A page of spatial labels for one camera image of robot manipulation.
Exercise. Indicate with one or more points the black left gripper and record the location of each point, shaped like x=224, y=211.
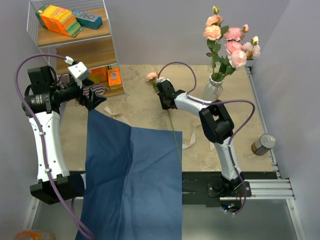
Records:
x=90, y=102

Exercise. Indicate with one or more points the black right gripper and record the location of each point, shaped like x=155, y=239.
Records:
x=165, y=107

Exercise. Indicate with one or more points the peach rose stem long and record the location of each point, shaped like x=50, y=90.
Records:
x=153, y=78

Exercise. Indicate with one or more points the peach rose stem short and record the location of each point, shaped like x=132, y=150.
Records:
x=213, y=33

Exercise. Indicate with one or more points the pink rose stem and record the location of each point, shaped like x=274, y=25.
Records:
x=233, y=34
x=251, y=47

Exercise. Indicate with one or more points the blue wrapping paper sheet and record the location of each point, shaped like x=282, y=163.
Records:
x=133, y=181

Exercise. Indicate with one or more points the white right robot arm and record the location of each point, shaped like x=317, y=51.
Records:
x=216, y=123

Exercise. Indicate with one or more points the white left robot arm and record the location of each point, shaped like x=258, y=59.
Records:
x=46, y=129

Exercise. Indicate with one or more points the white ribbed ceramic vase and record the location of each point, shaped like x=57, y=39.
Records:
x=212, y=89

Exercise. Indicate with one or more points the purple wavy striped pad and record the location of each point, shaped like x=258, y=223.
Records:
x=99, y=89

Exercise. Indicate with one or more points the yellow orange sponge pack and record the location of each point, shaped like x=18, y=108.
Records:
x=98, y=75

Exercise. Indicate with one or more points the orange box on lower shelf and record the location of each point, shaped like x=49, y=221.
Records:
x=114, y=77

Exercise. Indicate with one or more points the teal toothpaste box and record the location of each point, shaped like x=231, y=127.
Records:
x=88, y=20

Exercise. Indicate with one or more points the metal tin can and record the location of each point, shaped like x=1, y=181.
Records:
x=263, y=144

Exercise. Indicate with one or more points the orange plastic bag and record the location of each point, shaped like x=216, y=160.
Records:
x=35, y=235

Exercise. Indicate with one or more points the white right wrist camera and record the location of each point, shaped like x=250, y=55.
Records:
x=162, y=79

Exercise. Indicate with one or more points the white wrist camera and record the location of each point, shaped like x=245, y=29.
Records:
x=78, y=70
x=162, y=79

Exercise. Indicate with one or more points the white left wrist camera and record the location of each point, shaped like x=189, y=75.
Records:
x=78, y=70

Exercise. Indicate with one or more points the white wire wooden shelf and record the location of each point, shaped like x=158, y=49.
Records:
x=95, y=48

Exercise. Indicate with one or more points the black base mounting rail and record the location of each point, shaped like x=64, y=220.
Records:
x=198, y=188

